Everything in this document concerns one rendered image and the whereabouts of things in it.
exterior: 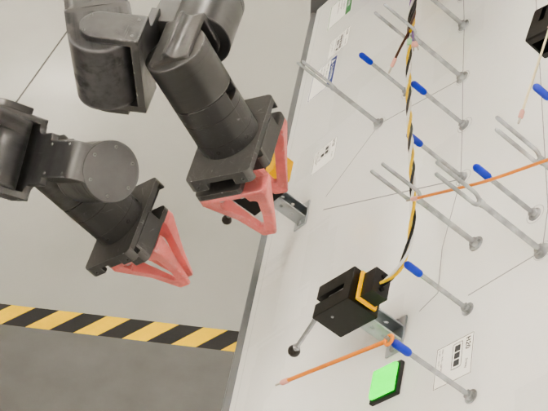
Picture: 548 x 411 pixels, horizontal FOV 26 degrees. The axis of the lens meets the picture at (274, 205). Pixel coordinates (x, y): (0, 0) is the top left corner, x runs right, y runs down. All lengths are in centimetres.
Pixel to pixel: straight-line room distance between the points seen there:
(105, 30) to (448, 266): 45
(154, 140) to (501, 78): 187
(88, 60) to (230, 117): 13
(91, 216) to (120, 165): 9
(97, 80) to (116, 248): 21
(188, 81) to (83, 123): 226
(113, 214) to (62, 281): 168
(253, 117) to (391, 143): 49
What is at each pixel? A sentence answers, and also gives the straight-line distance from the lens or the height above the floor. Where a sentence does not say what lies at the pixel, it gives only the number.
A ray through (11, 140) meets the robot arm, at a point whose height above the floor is 134.
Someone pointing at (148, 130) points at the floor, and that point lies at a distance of 321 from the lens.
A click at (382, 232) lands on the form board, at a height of 106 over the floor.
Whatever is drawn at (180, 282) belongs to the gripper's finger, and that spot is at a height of 115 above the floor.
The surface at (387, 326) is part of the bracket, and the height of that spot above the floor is 110.
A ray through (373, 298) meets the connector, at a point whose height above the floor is 118.
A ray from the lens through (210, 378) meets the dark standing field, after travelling 261.
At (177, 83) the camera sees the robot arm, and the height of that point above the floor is 144.
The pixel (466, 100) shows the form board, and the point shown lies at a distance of 144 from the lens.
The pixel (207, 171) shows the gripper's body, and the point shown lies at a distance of 105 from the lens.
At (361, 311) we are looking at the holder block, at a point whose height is 116.
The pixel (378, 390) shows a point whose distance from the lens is 120.
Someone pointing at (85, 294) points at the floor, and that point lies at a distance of 280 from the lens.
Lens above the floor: 205
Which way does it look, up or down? 43 degrees down
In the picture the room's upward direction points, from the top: straight up
